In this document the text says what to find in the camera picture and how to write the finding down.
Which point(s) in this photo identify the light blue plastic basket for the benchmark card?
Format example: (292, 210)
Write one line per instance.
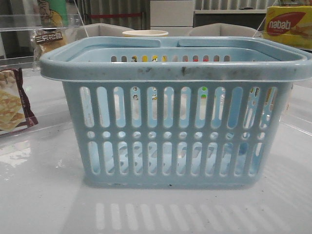
(176, 112)

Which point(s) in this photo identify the green cartoon snack bag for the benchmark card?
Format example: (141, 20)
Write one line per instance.
(53, 13)

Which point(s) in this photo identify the grey sofa chair right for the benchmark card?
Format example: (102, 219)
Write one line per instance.
(223, 29)

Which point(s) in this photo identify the grey sofa chair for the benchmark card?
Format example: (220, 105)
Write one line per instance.
(223, 29)
(95, 30)

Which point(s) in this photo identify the white cabinet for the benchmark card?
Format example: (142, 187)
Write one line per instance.
(172, 13)

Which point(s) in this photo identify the grey sofa chair left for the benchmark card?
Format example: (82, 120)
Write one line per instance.
(95, 30)

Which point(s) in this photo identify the brown cracker snack bag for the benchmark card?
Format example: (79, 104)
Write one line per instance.
(15, 108)

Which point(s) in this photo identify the yellow nabati wafer box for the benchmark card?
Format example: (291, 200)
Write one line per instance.
(289, 25)

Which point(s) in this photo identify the clear acrylic shelf left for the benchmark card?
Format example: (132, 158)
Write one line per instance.
(30, 23)

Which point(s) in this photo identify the paper cup with cartoon print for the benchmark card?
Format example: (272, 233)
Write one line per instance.
(145, 33)

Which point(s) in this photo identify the packaged bread with brown label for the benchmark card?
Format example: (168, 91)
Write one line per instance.
(44, 41)

